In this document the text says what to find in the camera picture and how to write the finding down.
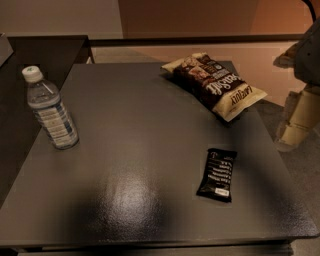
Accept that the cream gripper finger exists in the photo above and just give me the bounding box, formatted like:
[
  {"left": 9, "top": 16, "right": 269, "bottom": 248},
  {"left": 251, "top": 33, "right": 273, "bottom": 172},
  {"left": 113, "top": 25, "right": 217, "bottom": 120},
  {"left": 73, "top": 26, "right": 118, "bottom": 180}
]
[{"left": 275, "top": 84, "right": 320, "bottom": 152}]

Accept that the black rxbar chocolate wrapper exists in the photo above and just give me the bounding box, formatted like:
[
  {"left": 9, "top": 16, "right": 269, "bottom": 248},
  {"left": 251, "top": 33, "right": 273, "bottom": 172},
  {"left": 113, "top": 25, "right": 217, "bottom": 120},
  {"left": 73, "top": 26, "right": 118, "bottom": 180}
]
[{"left": 196, "top": 148, "right": 237, "bottom": 203}]

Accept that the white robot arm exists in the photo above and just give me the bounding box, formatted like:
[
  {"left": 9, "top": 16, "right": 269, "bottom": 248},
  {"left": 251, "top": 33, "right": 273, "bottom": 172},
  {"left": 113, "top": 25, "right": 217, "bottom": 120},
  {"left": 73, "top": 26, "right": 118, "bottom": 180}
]
[{"left": 274, "top": 18, "right": 320, "bottom": 152}]

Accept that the clear plastic water bottle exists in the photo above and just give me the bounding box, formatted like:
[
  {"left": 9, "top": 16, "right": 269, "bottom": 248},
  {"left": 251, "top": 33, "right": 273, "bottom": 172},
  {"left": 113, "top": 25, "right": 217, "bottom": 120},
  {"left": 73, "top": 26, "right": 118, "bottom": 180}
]
[{"left": 22, "top": 66, "right": 79, "bottom": 150}]

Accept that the brown cream snack bag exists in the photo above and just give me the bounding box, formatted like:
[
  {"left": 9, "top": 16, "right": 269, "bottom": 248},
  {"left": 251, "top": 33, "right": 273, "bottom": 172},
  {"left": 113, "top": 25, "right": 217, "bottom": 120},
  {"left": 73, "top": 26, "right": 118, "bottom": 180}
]
[{"left": 162, "top": 52, "right": 267, "bottom": 122}]

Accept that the black cable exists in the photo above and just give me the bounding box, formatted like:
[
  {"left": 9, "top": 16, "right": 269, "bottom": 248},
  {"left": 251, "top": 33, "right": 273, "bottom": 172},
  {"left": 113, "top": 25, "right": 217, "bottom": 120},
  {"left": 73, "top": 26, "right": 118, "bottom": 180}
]
[{"left": 302, "top": 0, "right": 318, "bottom": 23}]

